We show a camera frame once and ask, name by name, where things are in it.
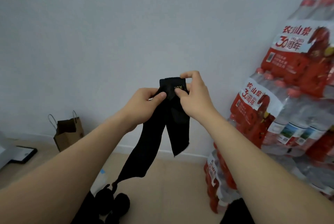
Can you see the long black sock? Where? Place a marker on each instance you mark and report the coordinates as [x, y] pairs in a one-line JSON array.
[[146, 143]]

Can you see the person's right hand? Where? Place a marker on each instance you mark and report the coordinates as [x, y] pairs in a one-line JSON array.
[[197, 98]]

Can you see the brown paper bag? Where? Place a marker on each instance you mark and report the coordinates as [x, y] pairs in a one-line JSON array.
[[69, 133]]

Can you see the rolled black sock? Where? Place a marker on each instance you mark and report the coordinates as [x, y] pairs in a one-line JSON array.
[[104, 200], [121, 204]]

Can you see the person's right thumb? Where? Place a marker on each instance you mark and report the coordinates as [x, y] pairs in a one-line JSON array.
[[180, 93]]

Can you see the black sock with gold print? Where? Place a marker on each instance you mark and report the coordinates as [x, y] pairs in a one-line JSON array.
[[177, 124]]

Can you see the person's left forearm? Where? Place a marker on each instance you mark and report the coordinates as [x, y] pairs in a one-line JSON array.
[[65, 169]]

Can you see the person's left thumb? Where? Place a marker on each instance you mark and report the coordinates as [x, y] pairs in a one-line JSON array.
[[157, 98]]

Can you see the shrink-wrapped water bottle pack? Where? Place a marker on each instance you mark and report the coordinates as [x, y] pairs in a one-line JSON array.
[[218, 187], [271, 122], [310, 171], [300, 54]]

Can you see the person's left hand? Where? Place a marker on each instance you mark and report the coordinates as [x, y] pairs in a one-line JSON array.
[[139, 107]]

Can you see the white appliance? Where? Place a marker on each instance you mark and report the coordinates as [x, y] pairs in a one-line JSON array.
[[4, 153]]

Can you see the person's right forearm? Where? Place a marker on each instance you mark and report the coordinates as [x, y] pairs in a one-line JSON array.
[[261, 169]]

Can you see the black framed white board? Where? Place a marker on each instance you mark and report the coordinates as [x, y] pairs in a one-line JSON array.
[[24, 154]]

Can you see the white plastic bag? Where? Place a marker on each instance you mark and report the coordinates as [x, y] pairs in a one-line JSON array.
[[100, 180]]

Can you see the black cloth pile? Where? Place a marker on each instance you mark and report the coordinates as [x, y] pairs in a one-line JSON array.
[[87, 212]]

